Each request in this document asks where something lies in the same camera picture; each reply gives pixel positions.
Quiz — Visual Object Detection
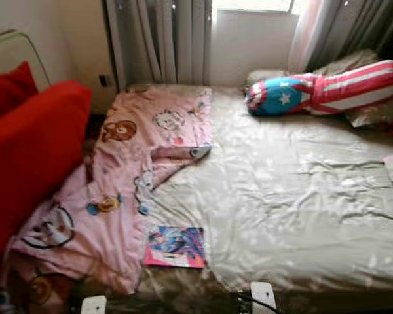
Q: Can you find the pink comic magazine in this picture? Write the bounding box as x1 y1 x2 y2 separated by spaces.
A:
143 226 207 269

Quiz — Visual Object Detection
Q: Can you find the grey floral pillow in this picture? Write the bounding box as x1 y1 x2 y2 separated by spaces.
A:
246 49 393 128

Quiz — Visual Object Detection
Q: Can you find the star striped bolster pillow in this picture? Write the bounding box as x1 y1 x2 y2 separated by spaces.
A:
244 59 393 117

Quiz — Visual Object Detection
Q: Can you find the grey floral bedspread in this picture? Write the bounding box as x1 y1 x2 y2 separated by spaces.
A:
72 82 393 311

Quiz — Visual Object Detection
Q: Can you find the grey curtain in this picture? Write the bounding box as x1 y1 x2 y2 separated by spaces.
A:
105 0 214 89
308 0 393 73

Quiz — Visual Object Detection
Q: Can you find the pink sheer curtain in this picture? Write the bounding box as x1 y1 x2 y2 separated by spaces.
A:
287 0 335 74

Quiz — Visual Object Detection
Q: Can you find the bright window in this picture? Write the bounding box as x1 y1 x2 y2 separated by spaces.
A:
213 0 302 14

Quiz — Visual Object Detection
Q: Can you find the pink cartoon blanket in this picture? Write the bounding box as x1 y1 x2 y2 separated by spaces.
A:
0 85 214 308

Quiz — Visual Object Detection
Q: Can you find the red cushion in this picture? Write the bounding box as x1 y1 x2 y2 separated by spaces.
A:
0 62 39 122

